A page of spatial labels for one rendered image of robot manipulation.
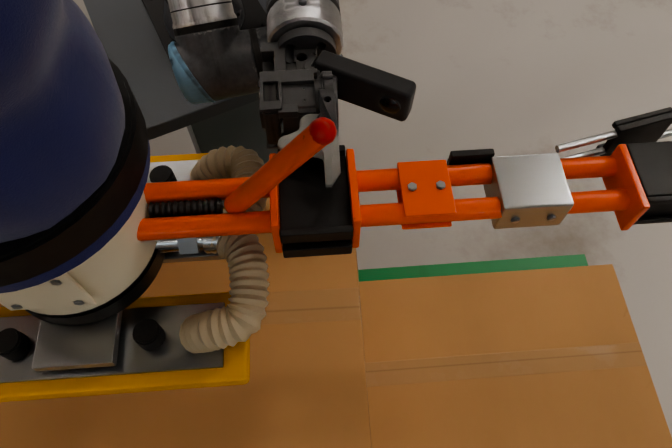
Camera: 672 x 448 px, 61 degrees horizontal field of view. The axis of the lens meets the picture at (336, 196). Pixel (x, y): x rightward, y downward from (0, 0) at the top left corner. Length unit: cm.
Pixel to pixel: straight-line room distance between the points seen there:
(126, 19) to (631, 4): 214
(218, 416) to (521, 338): 71
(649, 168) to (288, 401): 52
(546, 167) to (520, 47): 197
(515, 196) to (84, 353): 45
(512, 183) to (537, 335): 76
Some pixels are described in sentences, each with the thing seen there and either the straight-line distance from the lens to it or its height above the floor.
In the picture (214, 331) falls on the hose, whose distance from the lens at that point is 59.
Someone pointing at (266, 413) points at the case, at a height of 94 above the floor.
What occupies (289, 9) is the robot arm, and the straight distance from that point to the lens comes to 68.
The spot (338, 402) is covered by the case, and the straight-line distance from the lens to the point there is 81.
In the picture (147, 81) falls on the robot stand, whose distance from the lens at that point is 139.
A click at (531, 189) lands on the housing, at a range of 59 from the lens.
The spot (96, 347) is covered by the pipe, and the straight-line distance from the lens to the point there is 64.
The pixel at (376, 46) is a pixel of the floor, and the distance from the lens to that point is 246.
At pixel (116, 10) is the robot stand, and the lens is 158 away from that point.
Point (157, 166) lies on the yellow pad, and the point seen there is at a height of 117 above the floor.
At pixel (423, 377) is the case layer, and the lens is 124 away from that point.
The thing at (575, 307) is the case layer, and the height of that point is 54.
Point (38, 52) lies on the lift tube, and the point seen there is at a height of 150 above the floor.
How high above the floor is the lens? 174
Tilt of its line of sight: 60 degrees down
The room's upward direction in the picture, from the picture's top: straight up
